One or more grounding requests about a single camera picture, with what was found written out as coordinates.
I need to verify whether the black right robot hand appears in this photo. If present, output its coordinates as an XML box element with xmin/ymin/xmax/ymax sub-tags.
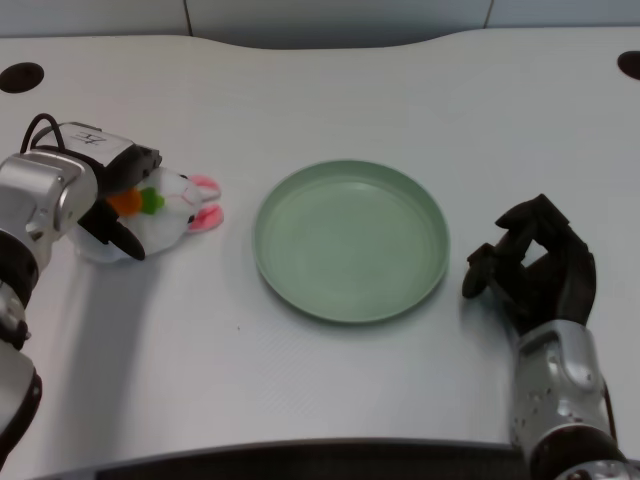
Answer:
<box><xmin>460</xmin><ymin>193</ymin><xmax>599</xmax><ymax>336</ymax></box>

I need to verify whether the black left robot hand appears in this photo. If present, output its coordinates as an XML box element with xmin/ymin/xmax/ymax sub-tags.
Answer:
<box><xmin>52</xmin><ymin>119</ymin><xmax>164</xmax><ymax>262</ymax></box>

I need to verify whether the white plush rabbit doll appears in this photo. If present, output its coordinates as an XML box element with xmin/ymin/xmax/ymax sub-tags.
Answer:
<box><xmin>74</xmin><ymin>167</ymin><xmax>225</xmax><ymax>264</ymax></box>

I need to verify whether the green round plate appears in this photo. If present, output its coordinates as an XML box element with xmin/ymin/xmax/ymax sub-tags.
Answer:
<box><xmin>252</xmin><ymin>158</ymin><xmax>451</xmax><ymax>325</ymax></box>

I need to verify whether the black table grommet hole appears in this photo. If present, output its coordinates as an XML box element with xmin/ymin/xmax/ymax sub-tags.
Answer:
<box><xmin>617</xmin><ymin>49</ymin><xmax>640</xmax><ymax>81</ymax></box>
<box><xmin>0</xmin><ymin>62</ymin><xmax>45</xmax><ymax>93</ymax></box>

